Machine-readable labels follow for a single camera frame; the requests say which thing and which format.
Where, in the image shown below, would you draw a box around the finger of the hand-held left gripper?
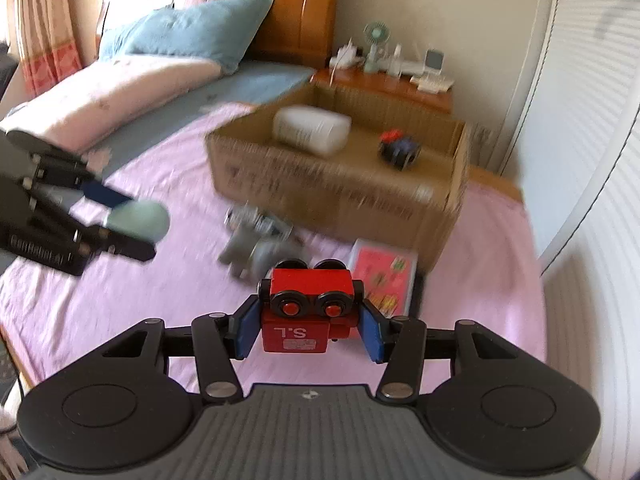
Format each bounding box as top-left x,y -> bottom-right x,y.
75,225 -> 157,263
5,130 -> 133,208

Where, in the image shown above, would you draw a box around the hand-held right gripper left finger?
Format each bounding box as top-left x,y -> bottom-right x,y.
97,296 -> 264,405

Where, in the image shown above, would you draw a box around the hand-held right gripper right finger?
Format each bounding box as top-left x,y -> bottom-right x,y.
356,299 -> 523,403

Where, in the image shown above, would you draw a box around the mint green bottle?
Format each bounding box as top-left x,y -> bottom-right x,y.
104,200 -> 172,241

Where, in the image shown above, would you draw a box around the red toy train block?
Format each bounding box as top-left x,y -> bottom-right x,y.
256,257 -> 366,353

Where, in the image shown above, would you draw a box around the brown cardboard box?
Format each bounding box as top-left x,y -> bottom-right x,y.
205,82 -> 472,271

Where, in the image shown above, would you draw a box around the black toy train block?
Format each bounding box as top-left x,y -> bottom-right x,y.
377,130 -> 422,170

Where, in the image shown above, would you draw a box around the white plastic container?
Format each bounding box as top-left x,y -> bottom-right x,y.
272,105 -> 352,157

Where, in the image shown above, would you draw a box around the pink cloth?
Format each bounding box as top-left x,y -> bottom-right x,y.
0,102 -> 548,391

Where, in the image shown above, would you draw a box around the pink card box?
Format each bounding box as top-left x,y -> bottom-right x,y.
347,239 -> 420,318

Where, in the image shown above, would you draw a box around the grey elephant toy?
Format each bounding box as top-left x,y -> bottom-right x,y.
217,205 -> 306,286

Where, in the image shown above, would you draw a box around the pink floral quilt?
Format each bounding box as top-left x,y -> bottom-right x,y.
0,52 -> 223,161

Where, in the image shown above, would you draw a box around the orange patterned curtain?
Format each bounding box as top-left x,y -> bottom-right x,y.
12,0 -> 83,98

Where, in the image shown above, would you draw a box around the blue pillow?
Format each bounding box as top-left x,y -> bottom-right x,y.
98,0 -> 276,75

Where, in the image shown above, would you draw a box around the white louvred wardrobe door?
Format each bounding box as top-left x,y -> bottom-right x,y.
500,0 -> 640,261
542,145 -> 640,480

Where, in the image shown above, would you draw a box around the wooden nightstand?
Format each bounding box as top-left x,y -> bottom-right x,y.
310,66 -> 455,115

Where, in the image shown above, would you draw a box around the white remote controls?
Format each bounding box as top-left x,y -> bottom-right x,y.
410,74 -> 453,94

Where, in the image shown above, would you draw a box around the wooden headboard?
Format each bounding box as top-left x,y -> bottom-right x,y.
95,0 -> 353,68

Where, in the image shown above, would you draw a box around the white router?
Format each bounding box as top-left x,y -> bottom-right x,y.
394,45 -> 426,79

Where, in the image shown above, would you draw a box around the white power strip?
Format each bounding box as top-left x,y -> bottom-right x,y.
330,44 -> 362,69

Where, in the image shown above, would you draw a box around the small green desk fan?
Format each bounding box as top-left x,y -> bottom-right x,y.
362,21 -> 388,75

